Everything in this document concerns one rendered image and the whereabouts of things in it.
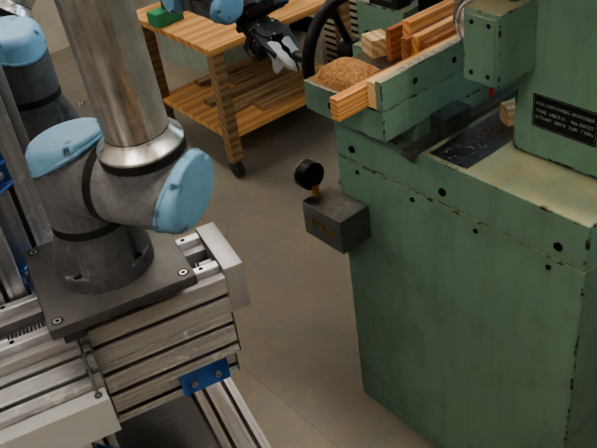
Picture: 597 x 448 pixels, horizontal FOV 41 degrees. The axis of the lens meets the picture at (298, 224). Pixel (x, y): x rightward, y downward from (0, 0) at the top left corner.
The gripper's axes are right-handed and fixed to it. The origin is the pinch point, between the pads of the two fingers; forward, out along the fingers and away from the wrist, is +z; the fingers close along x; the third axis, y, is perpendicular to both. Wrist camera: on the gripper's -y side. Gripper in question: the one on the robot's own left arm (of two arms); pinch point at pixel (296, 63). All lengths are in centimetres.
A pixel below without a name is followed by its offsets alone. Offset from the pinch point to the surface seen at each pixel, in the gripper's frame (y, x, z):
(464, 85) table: -27.6, -4.6, 35.6
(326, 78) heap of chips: -22.8, 15.5, 21.0
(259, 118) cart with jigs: 94, -48, -47
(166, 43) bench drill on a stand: 157, -75, -145
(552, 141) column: -36, -2, 56
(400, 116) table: -27.3, 12.1, 36.2
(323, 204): 4.8, 14.0, 31.7
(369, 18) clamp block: -20.0, -5.7, 9.2
